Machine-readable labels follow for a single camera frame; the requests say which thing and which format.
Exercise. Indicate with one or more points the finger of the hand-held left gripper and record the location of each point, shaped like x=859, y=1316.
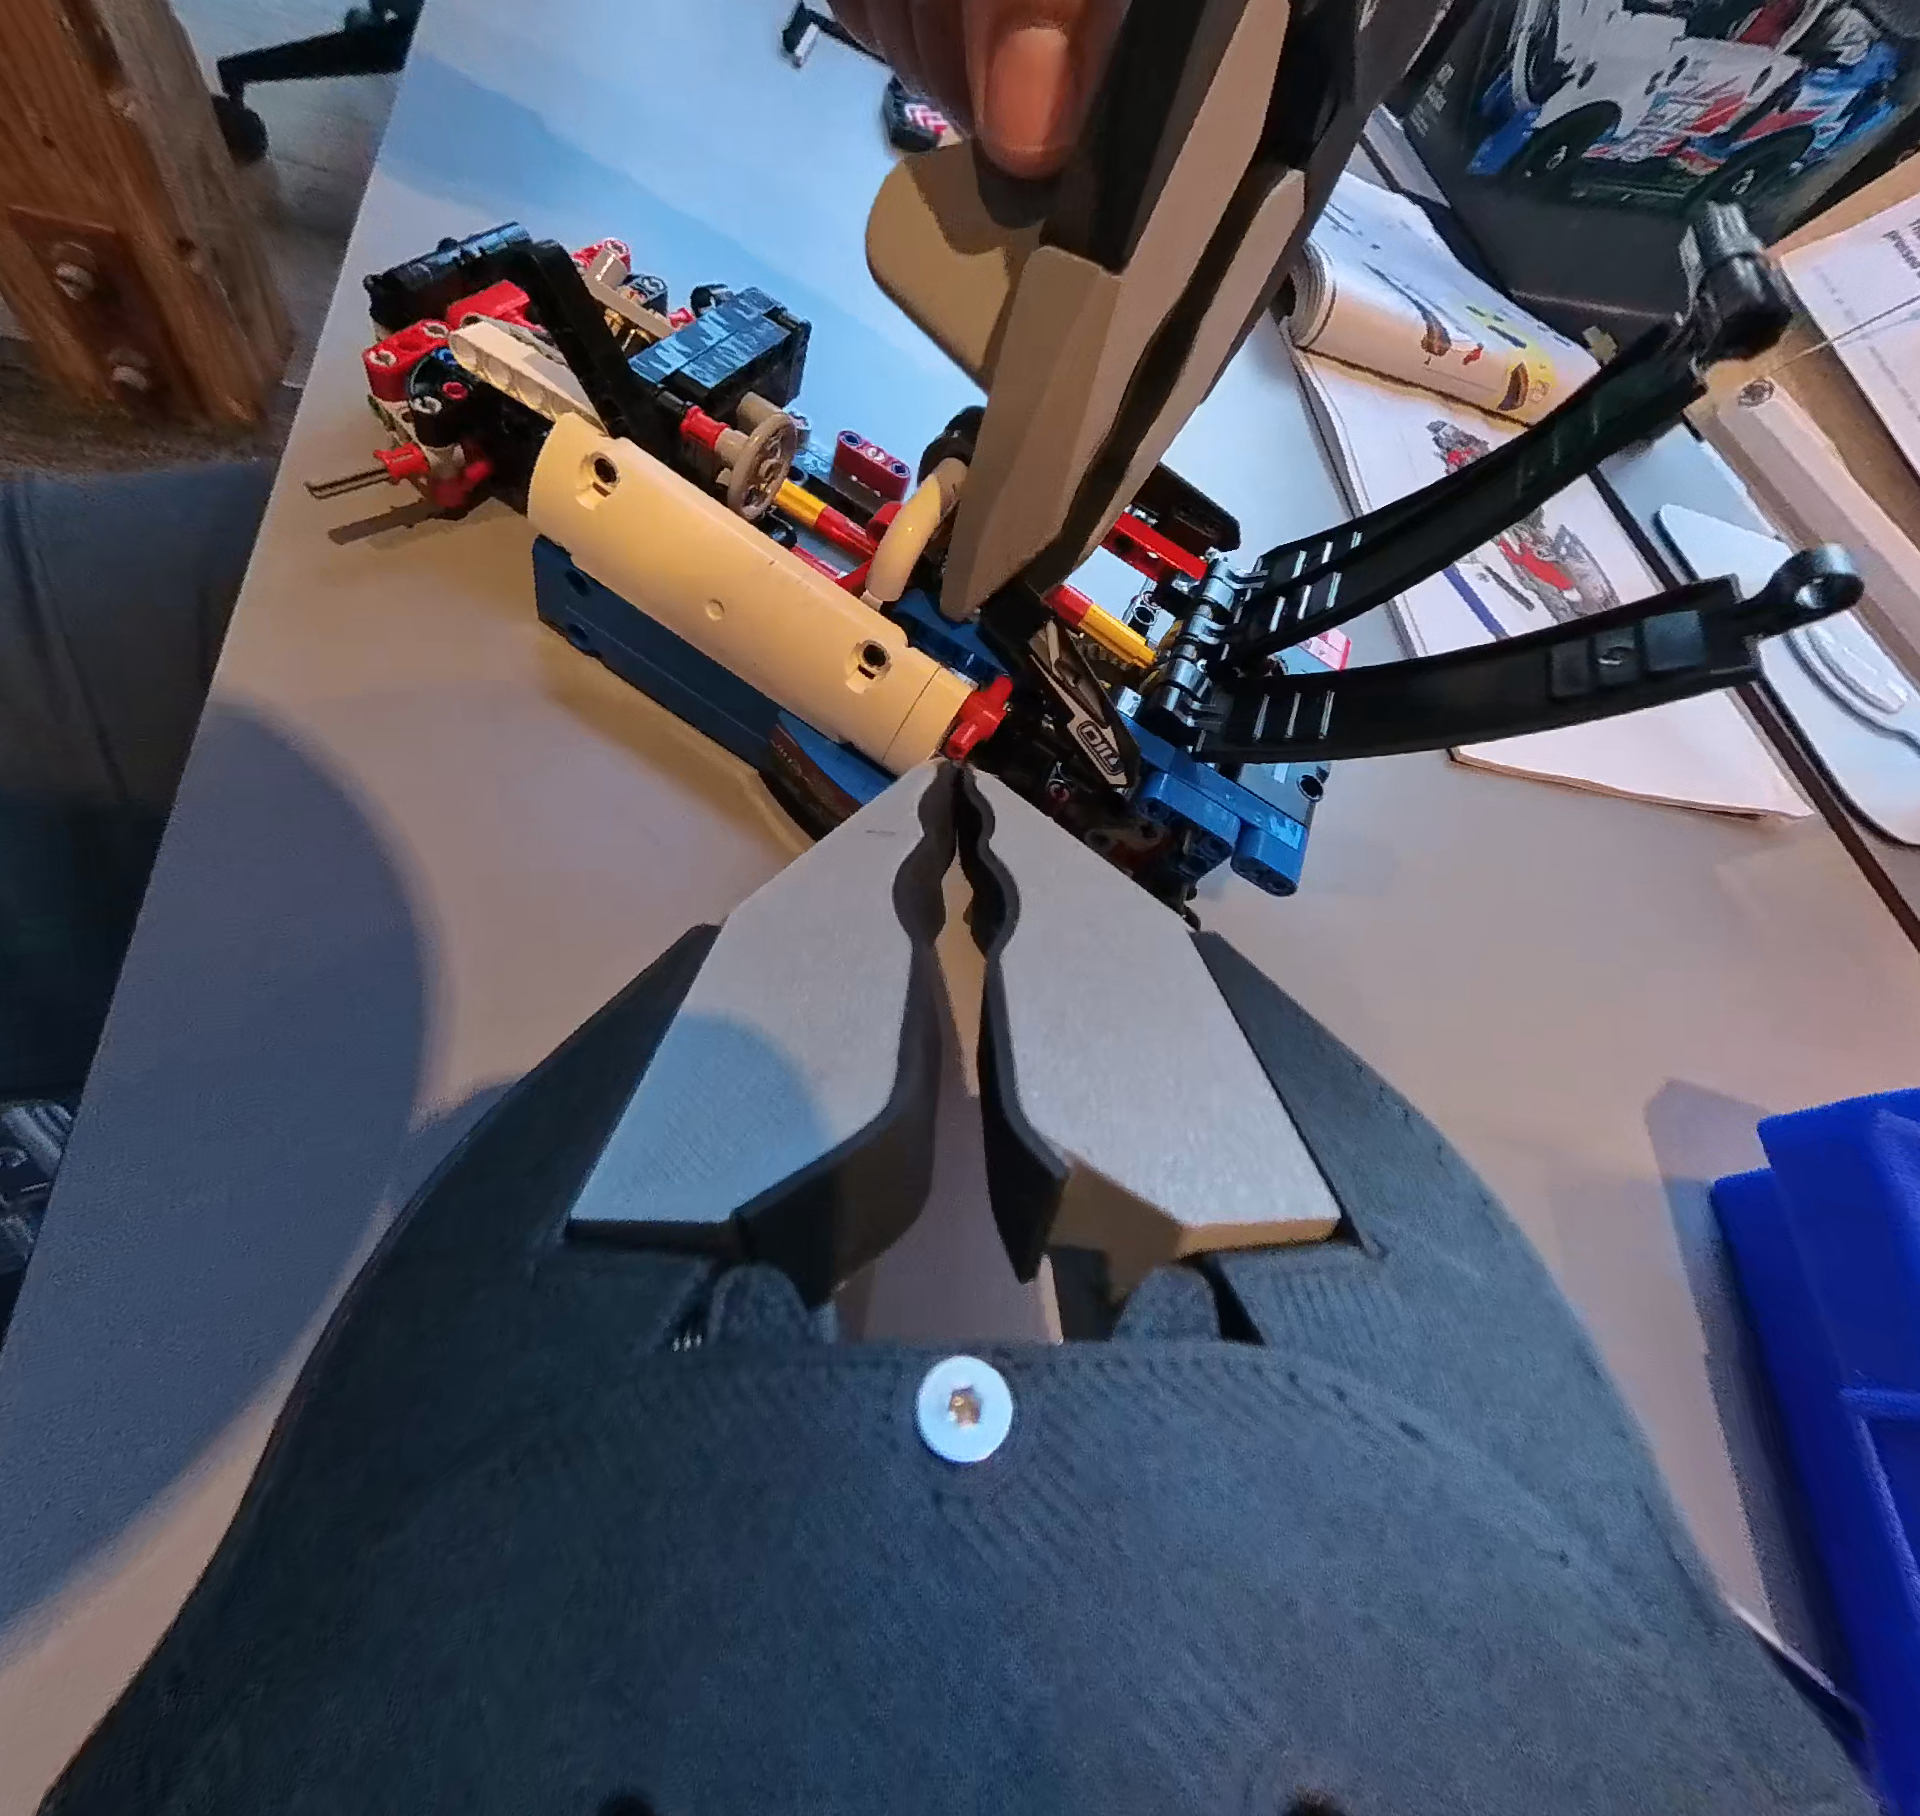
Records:
x=1096, y=407

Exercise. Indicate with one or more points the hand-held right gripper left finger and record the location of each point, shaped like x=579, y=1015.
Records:
x=749, y=1051

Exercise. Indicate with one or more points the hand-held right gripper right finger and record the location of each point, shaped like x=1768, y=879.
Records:
x=1141, y=1064

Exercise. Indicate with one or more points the toy brick car model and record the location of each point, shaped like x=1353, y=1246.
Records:
x=719, y=346

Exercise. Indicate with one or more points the grey desk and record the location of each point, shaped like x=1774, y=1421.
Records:
x=1500, y=975

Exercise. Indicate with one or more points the person's left hand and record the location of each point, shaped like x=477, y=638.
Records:
x=1036, y=74

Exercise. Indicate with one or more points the toy car set box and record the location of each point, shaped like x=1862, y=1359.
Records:
x=1649, y=46

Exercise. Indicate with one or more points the open instruction booklet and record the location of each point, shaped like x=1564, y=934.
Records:
x=1381, y=287

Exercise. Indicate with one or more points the pile of loose toy bricks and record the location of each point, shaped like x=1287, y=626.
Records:
x=917, y=123

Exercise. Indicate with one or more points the white printed paper sheet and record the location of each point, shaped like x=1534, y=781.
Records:
x=1867, y=332

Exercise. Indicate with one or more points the person's blue jeans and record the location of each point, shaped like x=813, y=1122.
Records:
x=90, y=721

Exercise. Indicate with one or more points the blue plastic bin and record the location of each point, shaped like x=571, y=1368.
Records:
x=1847, y=1322

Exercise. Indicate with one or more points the black office chair base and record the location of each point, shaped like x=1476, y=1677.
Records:
x=322, y=40

